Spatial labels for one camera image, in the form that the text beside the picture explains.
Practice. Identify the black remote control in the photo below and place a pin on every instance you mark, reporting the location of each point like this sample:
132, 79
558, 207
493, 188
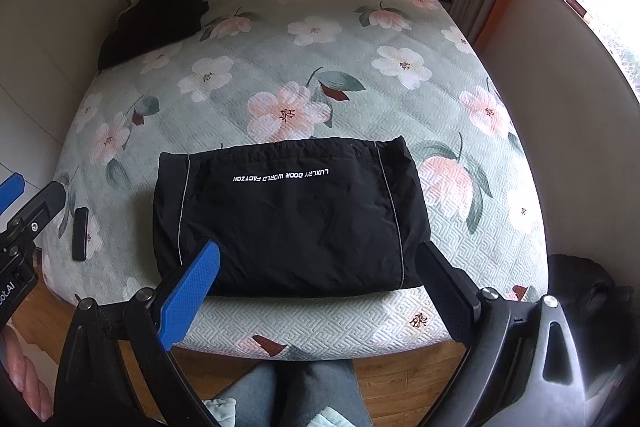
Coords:
80, 234

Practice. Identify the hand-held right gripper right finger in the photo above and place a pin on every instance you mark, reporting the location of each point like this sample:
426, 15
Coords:
450, 292

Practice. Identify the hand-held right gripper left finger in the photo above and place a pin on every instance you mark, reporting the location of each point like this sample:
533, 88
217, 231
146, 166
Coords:
187, 297

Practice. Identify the window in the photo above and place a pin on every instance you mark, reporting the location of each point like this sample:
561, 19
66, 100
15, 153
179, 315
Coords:
615, 7

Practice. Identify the pale green quilted slipper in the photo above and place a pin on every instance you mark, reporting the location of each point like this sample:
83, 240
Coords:
220, 414
327, 419

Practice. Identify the person's right leg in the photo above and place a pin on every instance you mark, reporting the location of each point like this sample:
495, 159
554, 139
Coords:
332, 387

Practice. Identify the dark cloth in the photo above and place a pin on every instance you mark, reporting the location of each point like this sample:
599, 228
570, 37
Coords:
150, 22

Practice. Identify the bed with floral cover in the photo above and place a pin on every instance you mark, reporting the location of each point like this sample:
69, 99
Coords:
325, 57

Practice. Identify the person's left hand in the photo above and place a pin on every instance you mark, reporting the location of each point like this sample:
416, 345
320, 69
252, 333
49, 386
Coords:
27, 372

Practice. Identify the black hooded jacket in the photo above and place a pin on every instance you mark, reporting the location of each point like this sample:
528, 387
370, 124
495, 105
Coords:
300, 227

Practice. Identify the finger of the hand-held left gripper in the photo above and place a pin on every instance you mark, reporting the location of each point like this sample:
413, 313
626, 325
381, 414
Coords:
45, 207
11, 194

